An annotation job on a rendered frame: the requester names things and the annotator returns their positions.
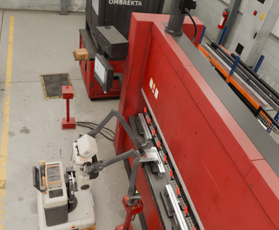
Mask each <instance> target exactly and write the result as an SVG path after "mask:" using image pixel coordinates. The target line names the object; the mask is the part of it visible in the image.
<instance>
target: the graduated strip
mask: <svg viewBox="0 0 279 230"><path fill-rule="evenodd" d="M141 89H142V88H141ZM142 91H143V89H142ZM143 94H144V96H145V98H146V95H145V93H144V91H143ZM146 101H147V103H148V105H149V108H150V110H151V112H152V115H153V117H154V119H155V121H156V118H155V116H154V114H153V111H152V109H151V107H150V104H149V102H148V100H147V98H146ZM156 124H157V126H158V128H159V131H160V133H161V135H162V138H163V140H164V142H165V145H166V147H167V149H168V152H169V154H170V156H171V159H172V161H173V163H174V165H175V167H176V170H177V172H178V174H179V177H180V179H181V182H182V184H183V186H184V188H185V191H186V193H187V196H188V198H189V200H190V202H191V204H192V207H193V209H194V211H195V214H196V216H197V218H198V221H199V223H200V225H201V228H202V230H204V228H203V226H202V223H201V221H200V219H199V216H198V214H197V212H196V209H195V207H194V205H193V203H192V200H191V198H190V196H189V193H188V191H187V189H186V187H185V185H184V182H183V180H182V178H181V175H180V173H179V171H178V168H177V166H176V164H175V161H174V159H173V157H172V155H171V152H170V150H169V148H168V145H167V143H166V141H165V139H164V137H163V134H162V132H161V130H160V127H159V125H158V123H157V121H156Z"/></svg>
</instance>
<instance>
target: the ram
mask: <svg viewBox="0 0 279 230"><path fill-rule="evenodd" d="M151 78H152V80H153V84H152V88H151V87H150V80H151ZM154 84H155V89H153V86H154ZM156 88H157V90H158V96H157V99H156V98H155V90H156ZM142 89H143V91H144V93H145V95H146V98H147V100H148V102H149V104H150V107H151V109H152V111H153V114H154V116H155V118H156V121H157V123H158V125H159V127H160V130H161V132H162V134H163V137H164V139H165V141H166V143H167V145H168V148H169V150H170V152H171V155H172V157H173V159H174V161H175V164H176V166H177V168H178V171H179V173H180V175H181V178H182V180H183V182H184V185H185V187H186V189H187V191H188V193H189V196H190V198H191V200H192V203H193V205H194V207H195V209H196V212H197V214H198V216H199V219H200V221H201V223H202V226H203V228H204V230H277V229H276V227H275V226H274V224H273V222H272V221H271V219H270V218H269V216H268V215H267V213H266V212H265V210H264V209H263V207H262V205H261V204H260V202H259V201H258V199H257V198H256V196H255V194H254V193H253V191H252V190H251V188H250V187H249V185H248V184H247V182H246V180H245V179H244V177H243V176H242V174H241V173H240V171H239V169H238V168H237V166H236V165H235V163H234V162H233V160H232V159H231V157H230V156H229V154H228V152H227V151H226V149H225V148H224V146H223V144H222V143H221V142H220V140H219V138H218V137H217V135H216V133H215V132H214V130H213V129H212V127H211V126H210V124H209V123H208V121H207V120H206V118H205V116H204V115H203V113H202V112H201V110H200V109H199V107H198V106H197V104H196V102H195V101H194V99H193V98H192V96H191V95H190V93H189V92H188V90H187V88H186V87H185V85H184V84H183V82H182V81H181V79H180V77H179V76H178V74H177V73H176V71H175V70H174V68H173V67H172V65H171V63H170V62H169V60H168V59H167V57H166V56H165V54H164V53H163V51H162V50H161V48H160V46H159V45H158V43H157V41H156V40H155V39H154V37H153V36H152V38H151V43H150V49H149V54H148V58H147V63H146V68H145V74H144V79H143V83H142ZM152 90H154V92H153V91H152ZM143 91H142V90H141V92H142V94H143ZM143 96H144V94H143ZM146 98H145V96H144V99H145V101H146ZM146 103H147V101H146ZM147 105H148V103H147ZM148 108H149V105H148ZM149 110H150V108H149ZM150 113H151V115H152V112H151V110H150ZM152 117H153V115H152ZM153 120H154V122H155V124H156V121H155V119H154V117H153ZM156 127H157V129H158V131H159V128H158V126H157V124H156ZM159 134H160V136H161V138H162V135H161V133H160V131H159ZM162 141H163V143H164V145H165V142H164V140H163V138H162ZM165 148H166V150H167V152H168V149H167V147H166V145H165ZM168 154H169V152H168ZM169 157H170V159H171V156H170V154H169ZM171 162H172V164H173V166H174V169H175V171H176V173H177V176H178V178H179V180H180V183H181V185H182V187H183V189H184V192H185V194H186V197H187V199H188V201H189V204H190V206H191V208H192V211H193V213H194V215H195V218H196V220H197V222H198V224H199V227H200V229H201V230H202V228H201V225H200V223H199V221H198V218H197V216H196V214H195V211H194V209H193V207H192V204H191V202H190V200H189V198H188V196H187V193H186V191H185V188H184V186H183V184H182V182H181V179H180V177H179V174H178V172H177V170H176V167H175V165H174V163H173V161H172V159H171Z"/></svg>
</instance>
